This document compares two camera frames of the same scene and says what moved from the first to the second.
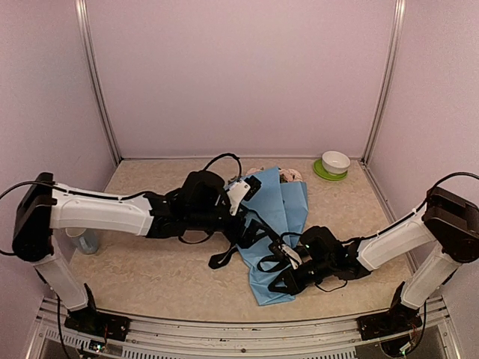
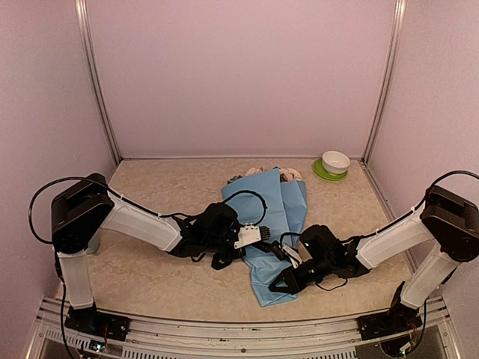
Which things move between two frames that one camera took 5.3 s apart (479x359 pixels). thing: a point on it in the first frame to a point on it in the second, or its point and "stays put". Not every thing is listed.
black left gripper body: [201, 219] to [214, 244]
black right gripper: [293, 288] stays put
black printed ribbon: [217, 260] to [260, 245]
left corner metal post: [83, 15] stays put
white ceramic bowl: [335, 162] stays put
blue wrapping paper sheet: [277, 214] stays put
